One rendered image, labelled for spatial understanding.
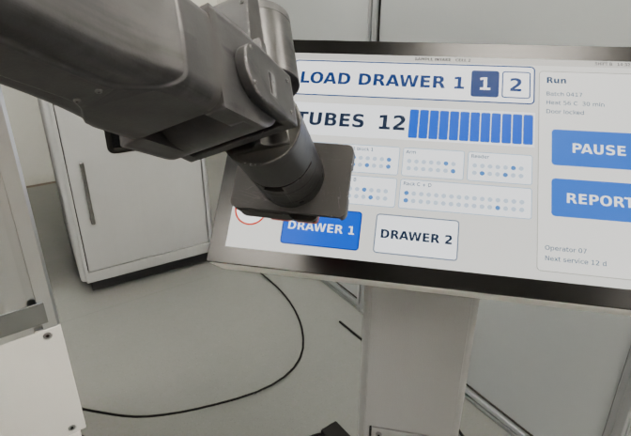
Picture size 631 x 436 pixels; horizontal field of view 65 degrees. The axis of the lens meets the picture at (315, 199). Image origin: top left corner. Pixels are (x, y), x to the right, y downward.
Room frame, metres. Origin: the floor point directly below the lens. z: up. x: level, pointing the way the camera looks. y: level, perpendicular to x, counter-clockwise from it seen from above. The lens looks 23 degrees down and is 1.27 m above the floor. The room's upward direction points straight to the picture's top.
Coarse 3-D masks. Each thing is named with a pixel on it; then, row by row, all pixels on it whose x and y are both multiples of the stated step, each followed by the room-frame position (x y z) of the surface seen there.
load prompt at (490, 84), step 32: (320, 64) 0.66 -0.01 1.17; (352, 64) 0.66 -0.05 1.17; (384, 64) 0.65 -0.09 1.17; (416, 64) 0.64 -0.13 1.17; (448, 64) 0.63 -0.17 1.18; (352, 96) 0.63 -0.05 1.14; (384, 96) 0.62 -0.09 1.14; (416, 96) 0.61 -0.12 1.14; (448, 96) 0.60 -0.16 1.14; (480, 96) 0.60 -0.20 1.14; (512, 96) 0.59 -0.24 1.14
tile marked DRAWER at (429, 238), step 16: (384, 224) 0.51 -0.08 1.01; (400, 224) 0.51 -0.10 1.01; (416, 224) 0.51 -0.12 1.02; (432, 224) 0.50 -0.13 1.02; (448, 224) 0.50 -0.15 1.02; (384, 240) 0.50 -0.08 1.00; (400, 240) 0.50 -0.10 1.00; (416, 240) 0.49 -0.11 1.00; (432, 240) 0.49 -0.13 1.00; (448, 240) 0.49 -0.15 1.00; (416, 256) 0.48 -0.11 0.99; (432, 256) 0.48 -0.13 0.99; (448, 256) 0.48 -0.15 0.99
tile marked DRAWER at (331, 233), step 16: (288, 224) 0.53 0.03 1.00; (304, 224) 0.53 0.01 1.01; (320, 224) 0.52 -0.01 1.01; (336, 224) 0.52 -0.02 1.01; (352, 224) 0.52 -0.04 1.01; (288, 240) 0.52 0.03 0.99; (304, 240) 0.51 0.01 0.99; (320, 240) 0.51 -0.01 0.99; (336, 240) 0.51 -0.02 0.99; (352, 240) 0.50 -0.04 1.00
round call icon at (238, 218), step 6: (234, 210) 0.55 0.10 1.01; (234, 216) 0.54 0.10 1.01; (240, 216) 0.54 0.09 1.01; (246, 216) 0.54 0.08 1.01; (252, 216) 0.54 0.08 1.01; (234, 222) 0.54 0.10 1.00; (240, 222) 0.54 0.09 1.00; (246, 222) 0.54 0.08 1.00; (252, 222) 0.54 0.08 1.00; (258, 222) 0.54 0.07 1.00; (264, 222) 0.53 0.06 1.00
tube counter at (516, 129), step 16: (384, 112) 0.60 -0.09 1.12; (400, 112) 0.60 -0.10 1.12; (416, 112) 0.60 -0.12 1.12; (432, 112) 0.59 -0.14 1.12; (448, 112) 0.59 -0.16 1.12; (464, 112) 0.59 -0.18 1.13; (480, 112) 0.58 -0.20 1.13; (496, 112) 0.58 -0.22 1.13; (512, 112) 0.58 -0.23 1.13; (384, 128) 0.59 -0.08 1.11; (400, 128) 0.59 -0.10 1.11; (416, 128) 0.58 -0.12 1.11; (432, 128) 0.58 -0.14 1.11; (448, 128) 0.58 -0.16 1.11; (464, 128) 0.57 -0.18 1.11; (480, 128) 0.57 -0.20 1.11; (496, 128) 0.57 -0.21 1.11; (512, 128) 0.56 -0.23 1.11; (528, 128) 0.56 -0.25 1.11; (496, 144) 0.55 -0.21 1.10; (512, 144) 0.55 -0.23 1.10; (528, 144) 0.55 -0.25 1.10
